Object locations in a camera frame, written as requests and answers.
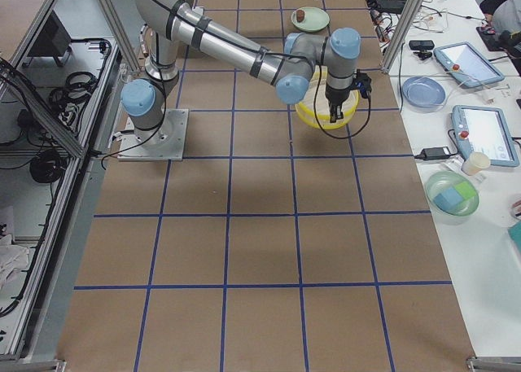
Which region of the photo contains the aluminium frame post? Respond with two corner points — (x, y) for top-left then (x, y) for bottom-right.
(381, 0), (423, 73)

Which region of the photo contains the light green plate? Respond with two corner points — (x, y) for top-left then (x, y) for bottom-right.
(291, 7), (330, 33)

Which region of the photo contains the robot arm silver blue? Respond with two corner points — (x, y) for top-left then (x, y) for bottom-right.
(134, 0), (372, 123)

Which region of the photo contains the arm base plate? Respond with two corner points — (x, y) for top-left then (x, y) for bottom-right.
(117, 108), (189, 161)

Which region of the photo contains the near teach pendant tablet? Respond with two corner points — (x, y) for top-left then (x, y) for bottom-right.
(451, 105), (520, 168)

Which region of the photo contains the black webcam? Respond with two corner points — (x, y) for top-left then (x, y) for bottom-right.
(409, 40), (435, 61)

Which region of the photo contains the blue plate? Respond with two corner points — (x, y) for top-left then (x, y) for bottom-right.
(402, 77), (446, 112)

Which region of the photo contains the teach pendant tablet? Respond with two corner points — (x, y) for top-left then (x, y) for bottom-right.
(433, 42), (505, 88)
(451, 105), (520, 168)

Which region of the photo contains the paper cup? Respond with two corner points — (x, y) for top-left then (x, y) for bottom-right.
(462, 151), (491, 176)

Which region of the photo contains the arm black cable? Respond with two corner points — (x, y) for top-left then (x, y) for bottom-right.
(134, 0), (372, 139)

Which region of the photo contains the black power adapter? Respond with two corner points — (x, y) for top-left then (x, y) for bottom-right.
(414, 147), (453, 161)

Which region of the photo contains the brown bun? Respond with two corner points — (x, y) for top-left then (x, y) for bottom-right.
(295, 9), (305, 23)

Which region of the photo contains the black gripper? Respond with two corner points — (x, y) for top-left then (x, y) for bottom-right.
(325, 71), (372, 122)

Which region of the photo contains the green bowl with sponges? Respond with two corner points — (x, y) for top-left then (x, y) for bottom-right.
(425, 171), (479, 225)

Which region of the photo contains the far teach pendant tablet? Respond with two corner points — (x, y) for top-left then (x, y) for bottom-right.
(433, 42), (505, 88)

